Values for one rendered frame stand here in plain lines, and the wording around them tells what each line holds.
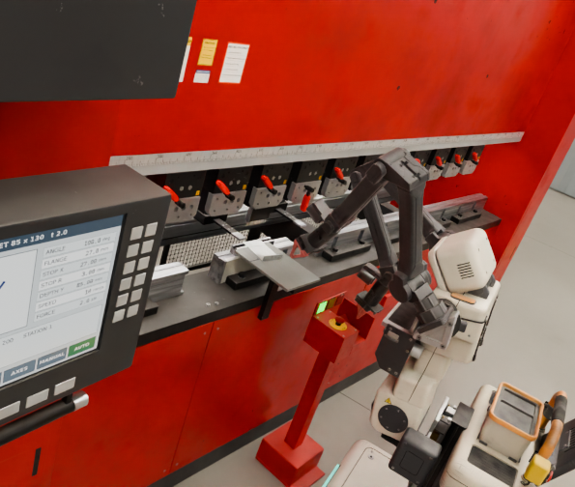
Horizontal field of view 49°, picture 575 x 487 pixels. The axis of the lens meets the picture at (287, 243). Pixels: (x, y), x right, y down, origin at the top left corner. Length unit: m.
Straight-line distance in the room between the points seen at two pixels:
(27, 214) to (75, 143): 0.44
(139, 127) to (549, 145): 2.78
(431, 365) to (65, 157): 1.32
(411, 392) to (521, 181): 2.17
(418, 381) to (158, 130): 1.13
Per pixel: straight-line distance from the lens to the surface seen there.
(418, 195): 1.66
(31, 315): 0.97
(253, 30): 1.80
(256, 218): 2.22
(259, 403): 2.76
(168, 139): 1.73
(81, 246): 0.96
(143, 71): 0.91
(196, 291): 2.16
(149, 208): 1.00
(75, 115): 1.28
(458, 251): 1.90
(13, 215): 0.88
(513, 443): 2.13
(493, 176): 4.08
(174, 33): 0.93
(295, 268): 2.22
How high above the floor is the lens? 2.01
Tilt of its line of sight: 25 degrees down
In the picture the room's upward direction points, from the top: 19 degrees clockwise
